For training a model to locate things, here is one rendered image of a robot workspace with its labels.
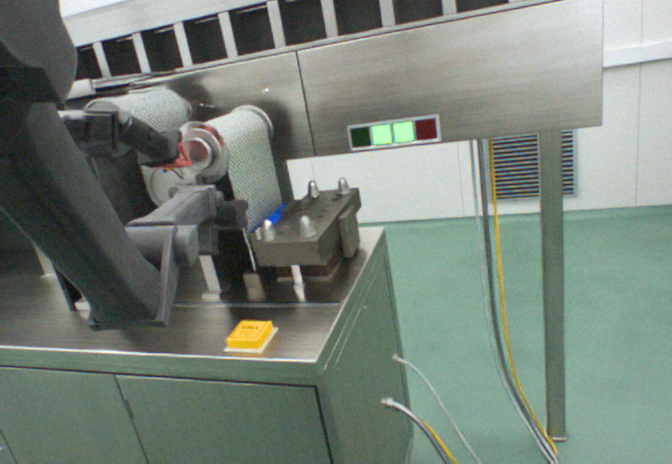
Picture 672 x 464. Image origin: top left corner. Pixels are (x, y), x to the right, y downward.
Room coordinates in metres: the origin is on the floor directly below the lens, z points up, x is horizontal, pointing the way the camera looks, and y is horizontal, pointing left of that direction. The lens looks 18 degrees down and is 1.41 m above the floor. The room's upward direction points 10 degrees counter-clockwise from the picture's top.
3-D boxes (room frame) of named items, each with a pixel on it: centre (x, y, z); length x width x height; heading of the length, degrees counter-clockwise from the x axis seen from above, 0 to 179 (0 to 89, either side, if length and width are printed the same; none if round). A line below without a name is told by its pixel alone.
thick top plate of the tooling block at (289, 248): (1.20, 0.05, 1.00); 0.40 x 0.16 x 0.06; 160
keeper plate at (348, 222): (1.19, -0.04, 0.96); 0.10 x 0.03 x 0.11; 160
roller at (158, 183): (1.27, 0.34, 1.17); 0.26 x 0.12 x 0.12; 160
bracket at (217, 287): (1.09, 0.32, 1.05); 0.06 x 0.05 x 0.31; 160
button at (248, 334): (0.84, 0.20, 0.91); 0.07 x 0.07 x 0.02; 70
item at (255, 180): (1.20, 0.17, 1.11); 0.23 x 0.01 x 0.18; 160
